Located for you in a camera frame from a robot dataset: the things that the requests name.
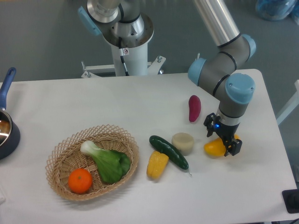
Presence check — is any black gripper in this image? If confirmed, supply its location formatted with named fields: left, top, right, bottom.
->
left=203, top=113, right=242, bottom=156

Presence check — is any yellow orange mango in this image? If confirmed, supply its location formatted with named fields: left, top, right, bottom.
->
left=204, top=137, right=226, bottom=157

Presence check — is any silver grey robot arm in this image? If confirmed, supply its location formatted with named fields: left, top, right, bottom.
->
left=78, top=0, right=256, bottom=155

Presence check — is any beige round cake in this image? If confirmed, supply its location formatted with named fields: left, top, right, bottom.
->
left=171, top=133, right=194, bottom=155

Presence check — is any purple sweet potato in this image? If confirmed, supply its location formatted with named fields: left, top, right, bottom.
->
left=188, top=95, right=201, bottom=122

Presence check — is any dark green cucumber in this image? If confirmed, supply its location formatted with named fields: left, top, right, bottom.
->
left=149, top=135, right=191, bottom=175

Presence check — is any yellow bell pepper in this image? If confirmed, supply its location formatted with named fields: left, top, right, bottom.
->
left=147, top=151, right=169, bottom=180

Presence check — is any black device at table edge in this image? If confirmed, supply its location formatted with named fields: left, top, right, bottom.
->
left=282, top=189, right=299, bottom=214

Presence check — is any green bok choy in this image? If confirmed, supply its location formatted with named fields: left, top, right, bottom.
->
left=80, top=140, right=131, bottom=184

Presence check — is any blue plastic bag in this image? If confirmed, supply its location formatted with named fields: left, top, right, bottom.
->
left=255, top=0, right=299, bottom=21

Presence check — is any orange mandarin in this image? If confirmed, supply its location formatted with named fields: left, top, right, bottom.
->
left=68, top=168, right=93, bottom=194

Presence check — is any woven wicker basket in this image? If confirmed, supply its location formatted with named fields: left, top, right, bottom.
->
left=46, top=125, right=139, bottom=201

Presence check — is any white table frame bar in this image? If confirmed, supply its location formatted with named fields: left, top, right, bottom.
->
left=276, top=80, right=299, bottom=125

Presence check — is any white metal base frame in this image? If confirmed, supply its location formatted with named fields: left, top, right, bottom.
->
left=81, top=55, right=166, bottom=78

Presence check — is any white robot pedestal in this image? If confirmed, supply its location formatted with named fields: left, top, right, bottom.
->
left=104, top=13, right=154, bottom=77

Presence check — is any black cable on pedestal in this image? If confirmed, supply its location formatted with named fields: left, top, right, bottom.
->
left=118, top=36, right=130, bottom=77

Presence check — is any blue saucepan with handle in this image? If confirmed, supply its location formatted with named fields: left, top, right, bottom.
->
left=0, top=67, right=21, bottom=160

